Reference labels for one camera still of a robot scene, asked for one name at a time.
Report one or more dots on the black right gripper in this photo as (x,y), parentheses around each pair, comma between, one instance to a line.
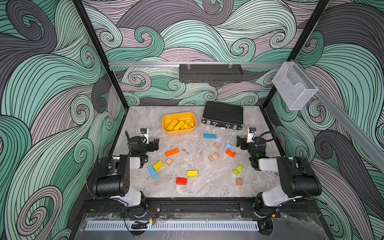
(243,142)

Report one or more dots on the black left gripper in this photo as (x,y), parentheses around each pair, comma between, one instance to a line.
(151,148)

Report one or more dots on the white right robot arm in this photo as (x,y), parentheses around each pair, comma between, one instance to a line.
(297,178)

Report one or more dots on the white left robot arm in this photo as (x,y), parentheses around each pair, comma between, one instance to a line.
(113,174)

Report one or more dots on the orange arch block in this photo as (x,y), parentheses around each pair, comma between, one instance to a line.
(230,153)

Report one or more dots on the orange rectangular block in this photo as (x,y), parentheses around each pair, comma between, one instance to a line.
(172,152)

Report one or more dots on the yellow green block left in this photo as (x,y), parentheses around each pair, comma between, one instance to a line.
(158,165)

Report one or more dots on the natural wood cube left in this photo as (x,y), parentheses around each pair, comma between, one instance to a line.
(169,162)

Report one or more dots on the natural wood cube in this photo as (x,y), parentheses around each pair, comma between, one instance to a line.
(169,162)
(239,181)

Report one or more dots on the blue long block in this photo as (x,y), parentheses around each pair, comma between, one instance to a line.
(153,172)

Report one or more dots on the green arch block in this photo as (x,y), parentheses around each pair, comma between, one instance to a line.
(238,170)

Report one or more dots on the black electronics box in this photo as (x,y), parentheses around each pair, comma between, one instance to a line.
(221,115)

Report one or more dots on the orange plastic tub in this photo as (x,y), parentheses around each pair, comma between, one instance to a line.
(189,119)

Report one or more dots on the teal block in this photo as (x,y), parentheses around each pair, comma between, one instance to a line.
(209,136)

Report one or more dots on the playing card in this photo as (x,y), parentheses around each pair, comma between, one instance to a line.
(275,174)

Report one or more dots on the yellow block near red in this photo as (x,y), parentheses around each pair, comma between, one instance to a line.
(192,173)

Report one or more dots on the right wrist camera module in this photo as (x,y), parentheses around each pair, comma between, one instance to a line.
(251,134)

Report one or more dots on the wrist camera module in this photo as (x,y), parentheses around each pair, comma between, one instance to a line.
(251,134)
(145,135)

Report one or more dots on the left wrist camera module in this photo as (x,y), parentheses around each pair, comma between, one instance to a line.
(145,135)

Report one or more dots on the clear plastic wall holder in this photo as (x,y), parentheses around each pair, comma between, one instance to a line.
(294,85)

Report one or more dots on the black wall tray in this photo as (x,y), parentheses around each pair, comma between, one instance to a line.
(210,73)

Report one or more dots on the white cable duct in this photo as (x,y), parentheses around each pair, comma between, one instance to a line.
(247,226)

